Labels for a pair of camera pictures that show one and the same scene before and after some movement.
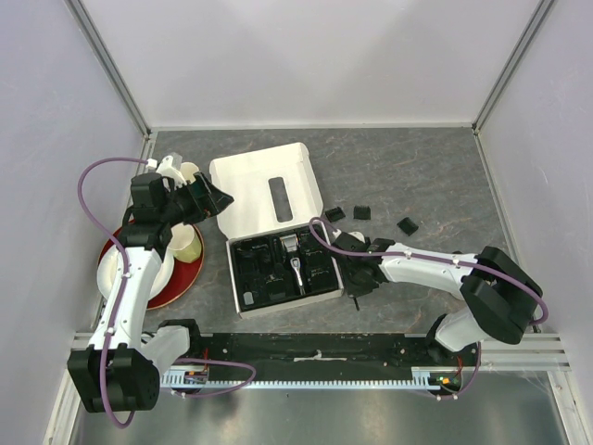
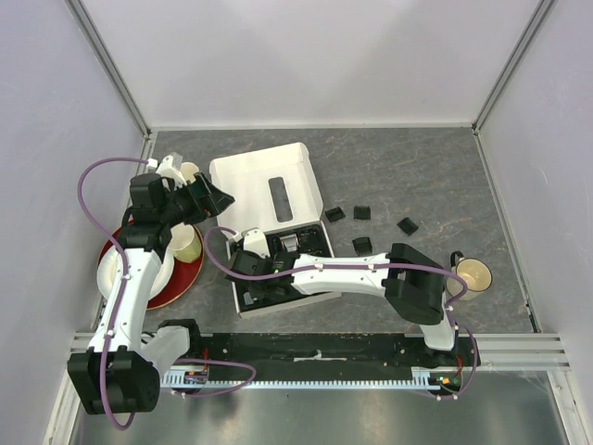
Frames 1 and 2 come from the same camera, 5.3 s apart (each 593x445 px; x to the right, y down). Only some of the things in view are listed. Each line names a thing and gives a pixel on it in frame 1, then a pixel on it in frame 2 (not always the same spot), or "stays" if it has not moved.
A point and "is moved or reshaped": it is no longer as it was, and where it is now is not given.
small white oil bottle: [248, 298] stays
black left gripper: [212, 202] stays
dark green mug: [189, 169] stays
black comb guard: [407, 225] stays
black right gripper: [355, 289] -> [257, 257]
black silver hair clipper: [296, 262] is moved or reshaped
